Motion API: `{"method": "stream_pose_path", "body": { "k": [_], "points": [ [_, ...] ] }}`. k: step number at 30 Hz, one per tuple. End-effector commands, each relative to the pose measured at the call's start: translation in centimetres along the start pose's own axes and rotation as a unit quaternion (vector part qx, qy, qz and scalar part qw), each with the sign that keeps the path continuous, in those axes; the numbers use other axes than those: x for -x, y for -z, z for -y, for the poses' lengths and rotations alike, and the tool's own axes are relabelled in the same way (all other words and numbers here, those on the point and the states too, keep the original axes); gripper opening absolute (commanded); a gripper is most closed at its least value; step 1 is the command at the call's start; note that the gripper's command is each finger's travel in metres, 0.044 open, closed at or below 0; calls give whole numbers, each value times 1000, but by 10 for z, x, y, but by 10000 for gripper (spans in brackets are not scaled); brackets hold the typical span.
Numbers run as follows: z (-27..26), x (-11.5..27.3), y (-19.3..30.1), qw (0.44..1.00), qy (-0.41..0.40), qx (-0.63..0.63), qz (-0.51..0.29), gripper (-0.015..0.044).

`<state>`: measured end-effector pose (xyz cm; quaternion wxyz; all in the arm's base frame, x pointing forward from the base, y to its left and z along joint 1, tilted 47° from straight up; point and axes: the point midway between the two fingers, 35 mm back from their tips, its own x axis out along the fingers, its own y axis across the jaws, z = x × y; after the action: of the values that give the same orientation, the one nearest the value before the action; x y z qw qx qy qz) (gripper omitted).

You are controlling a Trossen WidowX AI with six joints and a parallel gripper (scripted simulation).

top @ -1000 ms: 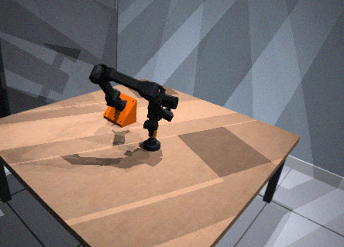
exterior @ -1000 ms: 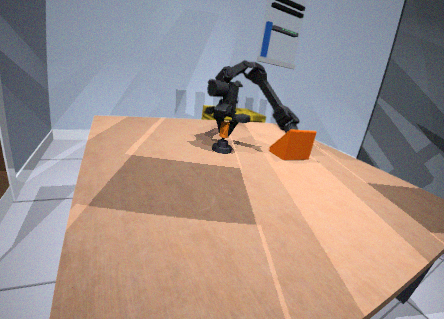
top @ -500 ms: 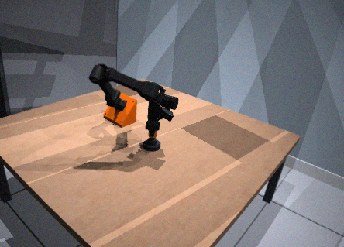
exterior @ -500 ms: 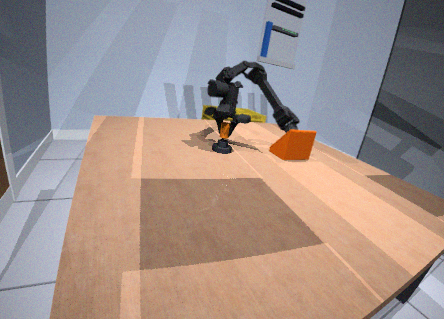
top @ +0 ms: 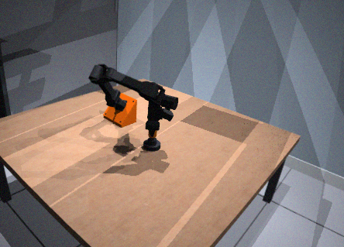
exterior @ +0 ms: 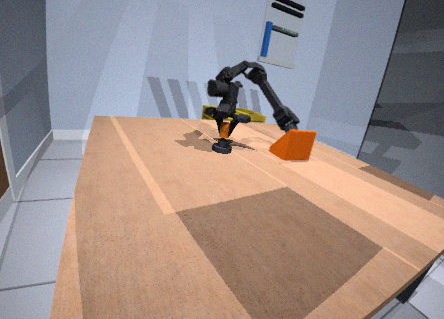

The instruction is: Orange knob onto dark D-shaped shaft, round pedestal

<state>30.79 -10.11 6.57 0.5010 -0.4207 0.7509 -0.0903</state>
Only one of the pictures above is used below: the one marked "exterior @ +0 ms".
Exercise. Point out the dark grey round pedestal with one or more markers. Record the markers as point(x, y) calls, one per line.
point(222, 147)

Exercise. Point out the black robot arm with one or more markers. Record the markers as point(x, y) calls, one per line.
point(223, 88)

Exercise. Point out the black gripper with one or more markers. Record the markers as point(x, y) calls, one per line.
point(237, 118)

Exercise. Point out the orange knob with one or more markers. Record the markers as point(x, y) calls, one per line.
point(224, 130)

